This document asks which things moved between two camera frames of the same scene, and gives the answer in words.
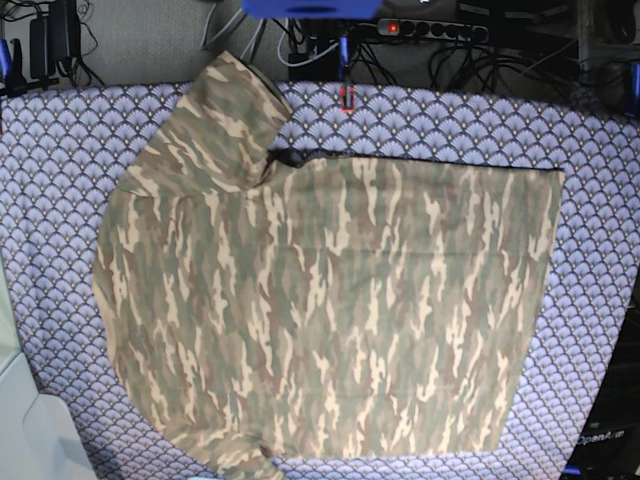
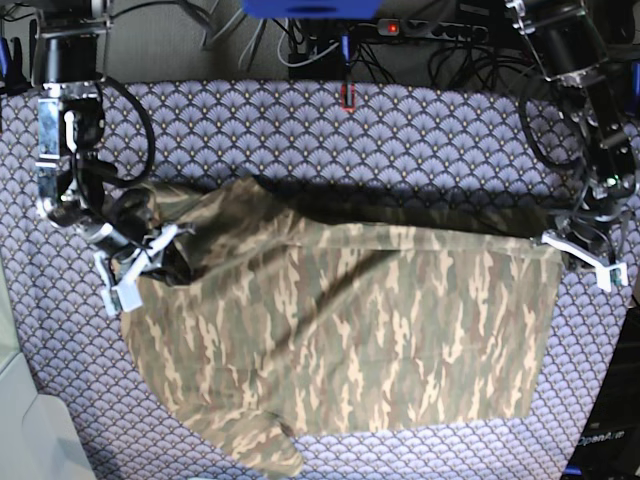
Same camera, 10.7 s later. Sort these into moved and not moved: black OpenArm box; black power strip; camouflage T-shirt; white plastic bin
Moved: camouflage T-shirt
Not moved: black OpenArm box; black power strip; white plastic bin
